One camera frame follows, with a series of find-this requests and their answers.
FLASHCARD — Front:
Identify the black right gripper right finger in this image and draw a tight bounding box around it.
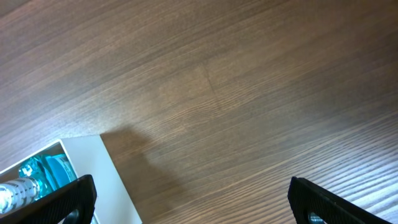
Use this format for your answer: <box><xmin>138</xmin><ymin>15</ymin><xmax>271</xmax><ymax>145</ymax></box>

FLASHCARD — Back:
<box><xmin>287</xmin><ymin>177</ymin><xmax>389</xmax><ymax>224</ymax></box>

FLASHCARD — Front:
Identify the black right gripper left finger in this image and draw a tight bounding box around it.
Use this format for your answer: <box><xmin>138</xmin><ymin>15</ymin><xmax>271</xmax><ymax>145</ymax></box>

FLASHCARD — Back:
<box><xmin>1</xmin><ymin>175</ymin><xmax>97</xmax><ymax>224</ymax></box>

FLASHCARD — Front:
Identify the blue mouthwash bottle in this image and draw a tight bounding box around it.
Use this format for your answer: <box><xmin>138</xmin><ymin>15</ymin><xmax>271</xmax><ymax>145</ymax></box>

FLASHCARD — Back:
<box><xmin>1</xmin><ymin>154</ymin><xmax>76</xmax><ymax>215</ymax></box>

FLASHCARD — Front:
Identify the white open cardboard box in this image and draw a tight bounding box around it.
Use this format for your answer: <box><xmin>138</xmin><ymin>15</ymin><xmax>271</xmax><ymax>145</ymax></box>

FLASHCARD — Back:
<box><xmin>1</xmin><ymin>135</ymin><xmax>142</xmax><ymax>224</ymax></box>

